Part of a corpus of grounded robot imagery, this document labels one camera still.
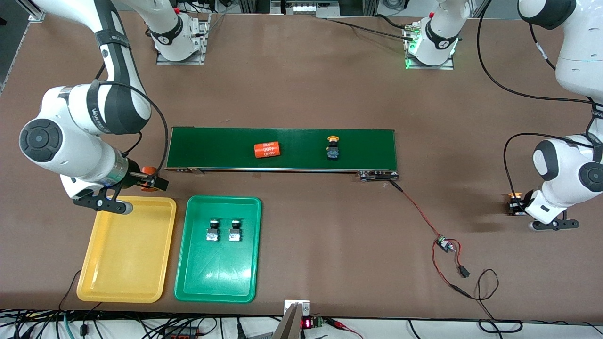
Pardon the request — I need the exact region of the red power strip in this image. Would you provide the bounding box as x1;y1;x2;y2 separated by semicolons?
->
163;326;201;339

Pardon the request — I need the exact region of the green plastic tray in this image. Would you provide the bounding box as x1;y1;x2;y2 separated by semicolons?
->
174;195;262;303

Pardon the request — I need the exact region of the grey camera stand bracket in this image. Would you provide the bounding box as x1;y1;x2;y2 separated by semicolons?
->
272;299;310;339

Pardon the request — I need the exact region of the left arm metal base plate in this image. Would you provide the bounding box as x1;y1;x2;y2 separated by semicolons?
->
404;21;455;70

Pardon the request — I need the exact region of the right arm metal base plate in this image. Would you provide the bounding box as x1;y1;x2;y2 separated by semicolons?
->
156;13;211;65

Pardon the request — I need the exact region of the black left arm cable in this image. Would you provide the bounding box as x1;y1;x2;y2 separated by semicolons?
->
477;0;603;198

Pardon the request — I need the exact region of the tangled black cable bundle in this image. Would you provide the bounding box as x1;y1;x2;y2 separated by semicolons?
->
0;308;283;339

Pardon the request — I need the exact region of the thin black wire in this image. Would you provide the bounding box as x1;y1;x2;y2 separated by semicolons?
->
59;269;102;312

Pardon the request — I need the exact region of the short wire black plug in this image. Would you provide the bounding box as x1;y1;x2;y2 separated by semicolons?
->
450;239;471;278

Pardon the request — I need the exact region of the aluminium frame profile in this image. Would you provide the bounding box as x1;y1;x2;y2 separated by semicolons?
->
16;0;46;23

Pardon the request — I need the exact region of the yellow plastic tray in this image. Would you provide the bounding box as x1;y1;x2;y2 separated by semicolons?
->
76;195;177;303

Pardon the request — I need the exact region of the red clip lead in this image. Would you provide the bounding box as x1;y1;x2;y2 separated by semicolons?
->
325;318;364;339

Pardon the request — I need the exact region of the black base cable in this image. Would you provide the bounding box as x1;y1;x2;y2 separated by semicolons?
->
375;14;413;30
327;19;415;40

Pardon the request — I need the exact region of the orange cylinder white print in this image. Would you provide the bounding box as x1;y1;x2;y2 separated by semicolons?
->
254;141;282;159
141;165;160;194

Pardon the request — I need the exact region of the metal rack with light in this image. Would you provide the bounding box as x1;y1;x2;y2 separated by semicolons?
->
238;0;377;19

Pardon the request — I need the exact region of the long thin power wire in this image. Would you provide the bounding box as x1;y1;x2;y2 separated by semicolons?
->
432;241;523;333

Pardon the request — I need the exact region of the green conveyor belt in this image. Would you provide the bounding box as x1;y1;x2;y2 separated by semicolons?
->
165;126;399;183

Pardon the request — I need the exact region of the red black conveyor wire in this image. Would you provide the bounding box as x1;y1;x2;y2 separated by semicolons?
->
389;180;444;242

